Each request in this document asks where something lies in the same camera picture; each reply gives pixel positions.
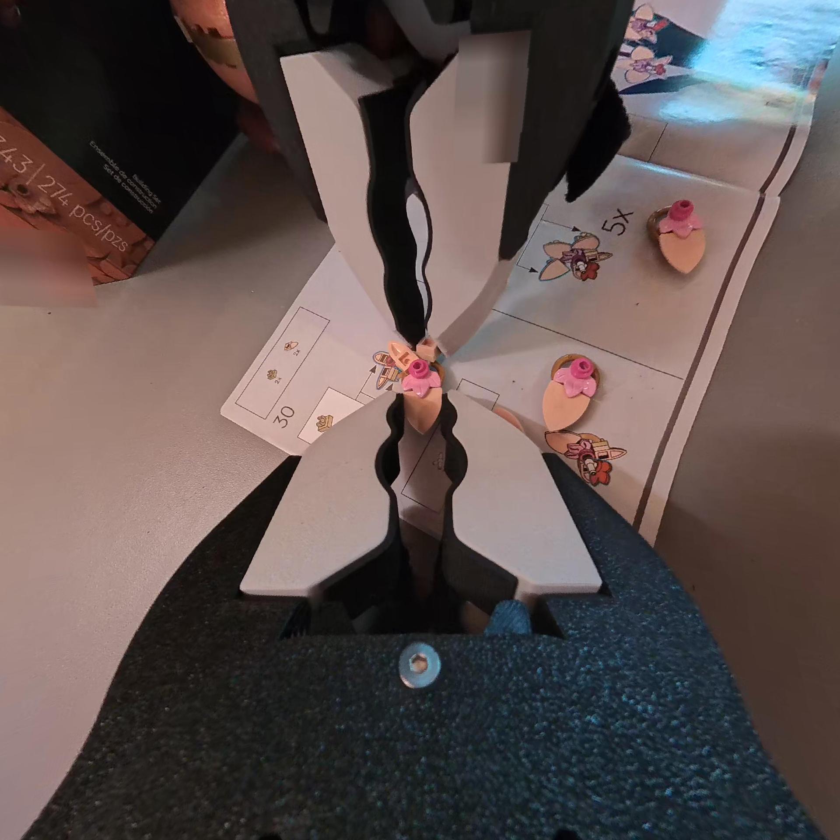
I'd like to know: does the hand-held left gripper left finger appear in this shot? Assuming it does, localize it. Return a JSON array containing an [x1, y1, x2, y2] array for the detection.
[[239, 394, 404, 624]]

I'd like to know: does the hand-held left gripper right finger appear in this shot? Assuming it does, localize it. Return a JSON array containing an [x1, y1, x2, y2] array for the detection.
[[438, 390, 603, 624]]

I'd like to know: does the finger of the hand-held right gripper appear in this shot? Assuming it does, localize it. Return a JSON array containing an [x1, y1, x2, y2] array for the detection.
[[280, 45, 431, 349], [406, 59, 519, 357]]

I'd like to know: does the grey desk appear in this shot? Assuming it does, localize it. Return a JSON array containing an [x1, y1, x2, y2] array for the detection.
[[0, 33, 840, 840]]

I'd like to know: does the pink brick vase brown stand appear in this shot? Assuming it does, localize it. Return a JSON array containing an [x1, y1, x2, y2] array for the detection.
[[167, 0, 290, 155]]

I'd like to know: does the white instruction booklet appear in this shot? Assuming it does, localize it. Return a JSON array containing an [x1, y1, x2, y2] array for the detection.
[[220, 0, 815, 547]]

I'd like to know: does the black building set box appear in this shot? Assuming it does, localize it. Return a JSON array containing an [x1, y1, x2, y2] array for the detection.
[[0, 0, 240, 290]]

